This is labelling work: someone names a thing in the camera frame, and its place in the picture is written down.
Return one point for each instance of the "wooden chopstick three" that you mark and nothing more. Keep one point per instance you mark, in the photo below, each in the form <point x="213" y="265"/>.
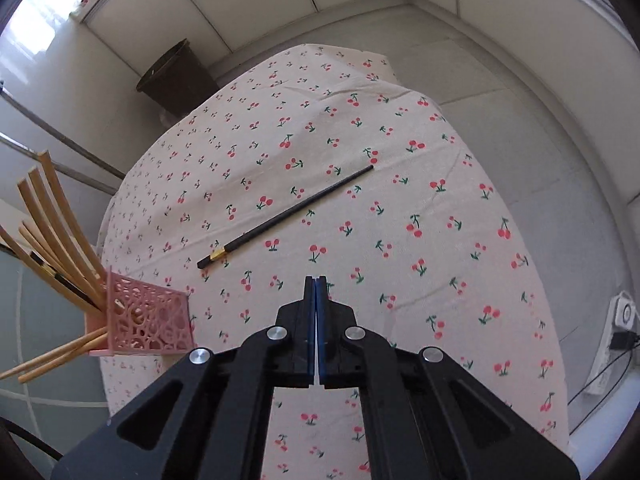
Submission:
<point x="61" y="360"/>

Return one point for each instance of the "cherry print tablecloth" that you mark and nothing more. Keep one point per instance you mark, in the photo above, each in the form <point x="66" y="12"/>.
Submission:
<point x="442" y="360"/>

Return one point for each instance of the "white power strip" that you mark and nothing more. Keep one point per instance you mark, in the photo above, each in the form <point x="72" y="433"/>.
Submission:
<point x="622" y="314"/>

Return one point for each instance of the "dark brown trash bin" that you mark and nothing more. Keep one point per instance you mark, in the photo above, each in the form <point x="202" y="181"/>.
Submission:
<point x="178" y="81"/>

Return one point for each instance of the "white cabinet row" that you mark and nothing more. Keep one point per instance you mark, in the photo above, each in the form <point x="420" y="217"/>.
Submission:
<point x="579" y="48"/>

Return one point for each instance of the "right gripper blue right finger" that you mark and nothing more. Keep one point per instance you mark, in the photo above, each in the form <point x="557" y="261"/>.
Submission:
<point x="322" y="332"/>

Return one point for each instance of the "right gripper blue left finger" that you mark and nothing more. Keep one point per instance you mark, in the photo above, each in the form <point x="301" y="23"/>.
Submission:
<point x="310" y="315"/>

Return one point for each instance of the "pink perforated utensil holder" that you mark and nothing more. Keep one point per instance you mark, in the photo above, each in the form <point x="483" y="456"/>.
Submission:
<point x="142" y="319"/>

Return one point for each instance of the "wooden chopstick six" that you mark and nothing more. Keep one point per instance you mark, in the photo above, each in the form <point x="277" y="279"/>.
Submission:
<point x="49" y="278"/>

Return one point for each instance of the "dark handled broom pole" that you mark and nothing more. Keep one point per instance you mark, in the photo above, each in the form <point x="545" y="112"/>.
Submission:
<point x="58" y="135"/>

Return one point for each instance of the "wooden chopstick five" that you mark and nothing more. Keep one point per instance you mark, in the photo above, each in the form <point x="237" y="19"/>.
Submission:
<point x="65" y="263"/>

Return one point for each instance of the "blue handled mop pole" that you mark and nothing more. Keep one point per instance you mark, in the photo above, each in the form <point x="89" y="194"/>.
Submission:
<point x="61" y="169"/>

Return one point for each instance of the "wooden chopstick two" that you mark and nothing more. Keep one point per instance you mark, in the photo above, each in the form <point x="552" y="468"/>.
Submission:
<point x="70" y="219"/>

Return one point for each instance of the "wooden chopstick one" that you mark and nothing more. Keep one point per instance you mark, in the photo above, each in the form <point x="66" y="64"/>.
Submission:
<point x="52" y="354"/>

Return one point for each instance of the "wooden chopstick four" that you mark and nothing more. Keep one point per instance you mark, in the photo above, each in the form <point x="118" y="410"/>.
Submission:
<point x="57" y="226"/>

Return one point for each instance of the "black chopstick gold band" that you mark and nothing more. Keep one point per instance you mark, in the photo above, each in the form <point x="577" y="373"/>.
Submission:
<point x="269" y="224"/>

